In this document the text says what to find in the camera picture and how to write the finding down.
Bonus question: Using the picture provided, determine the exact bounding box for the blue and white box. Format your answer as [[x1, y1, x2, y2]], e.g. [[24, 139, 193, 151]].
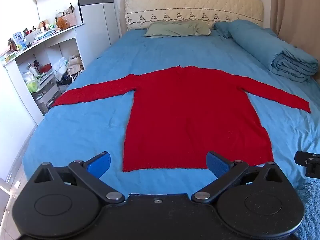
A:
[[12, 31, 26, 48]]

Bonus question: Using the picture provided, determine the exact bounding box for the cream quilted headboard cover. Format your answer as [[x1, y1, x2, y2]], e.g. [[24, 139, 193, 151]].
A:
[[124, 0, 264, 31]]

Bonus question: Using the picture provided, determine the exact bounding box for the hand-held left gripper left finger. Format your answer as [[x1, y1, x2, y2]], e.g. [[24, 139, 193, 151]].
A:
[[33, 151, 126, 204]]

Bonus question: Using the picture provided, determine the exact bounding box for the bed with blue sheet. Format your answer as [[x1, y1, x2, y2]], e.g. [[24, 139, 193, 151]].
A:
[[22, 27, 320, 198]]

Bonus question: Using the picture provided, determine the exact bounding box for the pink storage basket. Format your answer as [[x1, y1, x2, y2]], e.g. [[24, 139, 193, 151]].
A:
[[61, 12, 77, 28]]

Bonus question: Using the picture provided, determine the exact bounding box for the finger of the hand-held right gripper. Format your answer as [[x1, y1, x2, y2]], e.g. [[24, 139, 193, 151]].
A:
[[294, 151, 320, 179]]

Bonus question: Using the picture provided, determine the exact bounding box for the beige bag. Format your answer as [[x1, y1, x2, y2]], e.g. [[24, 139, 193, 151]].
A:
[[67, 54, 84, 76]]

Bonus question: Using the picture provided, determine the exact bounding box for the green pillow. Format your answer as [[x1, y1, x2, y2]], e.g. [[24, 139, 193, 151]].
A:
[[144, 20, 212, 38]]

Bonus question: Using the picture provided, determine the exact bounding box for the beige curtain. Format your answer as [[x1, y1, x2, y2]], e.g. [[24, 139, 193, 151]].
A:
[[270, 0, 320, 64]]

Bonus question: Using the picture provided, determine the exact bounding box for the white plastic bag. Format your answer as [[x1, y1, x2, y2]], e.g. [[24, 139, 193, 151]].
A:
[[52, 57, 69, 77]]

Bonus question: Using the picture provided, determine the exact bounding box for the rolled blue duvet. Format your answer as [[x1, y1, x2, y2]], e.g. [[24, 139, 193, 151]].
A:
[[228, 19, 319, 83]]

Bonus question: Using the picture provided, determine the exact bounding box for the blue pillow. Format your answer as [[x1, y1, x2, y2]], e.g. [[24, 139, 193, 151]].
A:
[[214, 21, 234, 39]]

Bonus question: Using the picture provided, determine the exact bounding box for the green plastic bag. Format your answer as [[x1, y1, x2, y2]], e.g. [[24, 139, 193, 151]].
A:
[[26, 80, 41, 93]]

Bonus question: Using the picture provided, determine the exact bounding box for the blue fluffy rug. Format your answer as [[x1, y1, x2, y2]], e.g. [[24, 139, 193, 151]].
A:
[[295, 180, 320, 240]]

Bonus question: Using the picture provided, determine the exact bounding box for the red knit sweater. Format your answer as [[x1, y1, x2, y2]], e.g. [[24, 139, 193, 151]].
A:
[[51, 66, 311, 172]]

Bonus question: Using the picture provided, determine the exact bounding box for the white and grey wardrobe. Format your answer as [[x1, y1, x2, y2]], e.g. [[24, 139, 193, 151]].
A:
[[75, 0, 121, 68]]

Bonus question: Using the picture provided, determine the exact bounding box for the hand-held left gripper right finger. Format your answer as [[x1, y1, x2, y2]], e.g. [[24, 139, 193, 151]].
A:
[[191, 151, 288, 204]]

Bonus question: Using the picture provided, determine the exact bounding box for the white desk shelf unit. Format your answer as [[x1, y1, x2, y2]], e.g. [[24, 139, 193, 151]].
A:
[[0, 22, 87, 126]]

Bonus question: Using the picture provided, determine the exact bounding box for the small orange teddy bear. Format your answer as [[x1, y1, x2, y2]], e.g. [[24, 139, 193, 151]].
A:
[[55, 17, 69, 31]]

